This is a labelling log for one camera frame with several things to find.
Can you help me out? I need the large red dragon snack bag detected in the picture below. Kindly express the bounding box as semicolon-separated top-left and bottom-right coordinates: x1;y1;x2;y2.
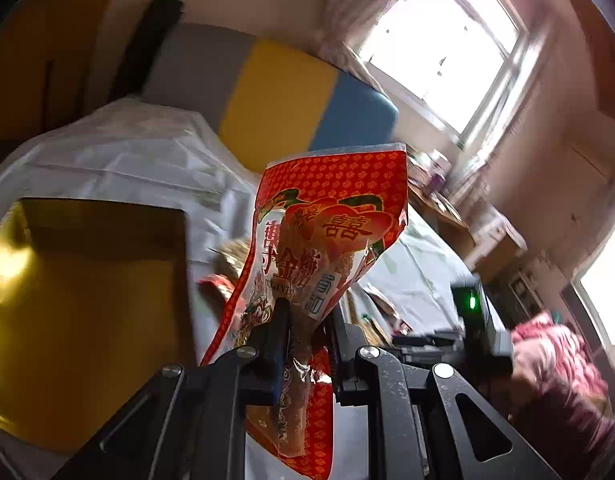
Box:
201;143;407;479

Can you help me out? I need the red snack bar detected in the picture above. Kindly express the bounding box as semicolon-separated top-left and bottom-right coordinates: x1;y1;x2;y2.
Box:
197;274;234;307

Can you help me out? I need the rice cracker block pack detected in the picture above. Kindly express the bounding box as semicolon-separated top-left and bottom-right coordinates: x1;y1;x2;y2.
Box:
213;237;250;282

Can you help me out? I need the wooden side shelf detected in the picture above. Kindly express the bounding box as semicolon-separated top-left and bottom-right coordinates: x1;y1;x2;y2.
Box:
407;146;528;281

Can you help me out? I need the gold tin box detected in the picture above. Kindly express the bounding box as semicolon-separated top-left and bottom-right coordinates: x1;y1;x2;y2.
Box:
0;197;197;454

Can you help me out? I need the grey yellow blue chair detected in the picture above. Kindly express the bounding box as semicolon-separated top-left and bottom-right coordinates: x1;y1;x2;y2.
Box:
142;23;397;172

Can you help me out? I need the white green-print tablecloth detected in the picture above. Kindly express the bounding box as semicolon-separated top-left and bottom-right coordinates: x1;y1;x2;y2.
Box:
0;96;489;480

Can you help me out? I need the black rolled mat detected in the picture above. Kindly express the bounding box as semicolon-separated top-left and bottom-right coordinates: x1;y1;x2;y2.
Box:
108;0;184;102

